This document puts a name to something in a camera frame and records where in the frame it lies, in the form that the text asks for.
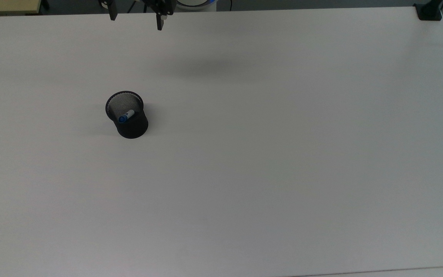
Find black mesh pen holder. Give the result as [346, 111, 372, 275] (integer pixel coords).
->
[105, 90, 149, 139]

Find light wooden table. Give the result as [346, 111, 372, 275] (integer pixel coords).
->
[0, 0, 42, 16]

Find black table clamp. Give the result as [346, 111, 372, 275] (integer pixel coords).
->
[413, 0, 443, 21]

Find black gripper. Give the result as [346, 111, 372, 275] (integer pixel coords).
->
[108, 0, 176, 31]

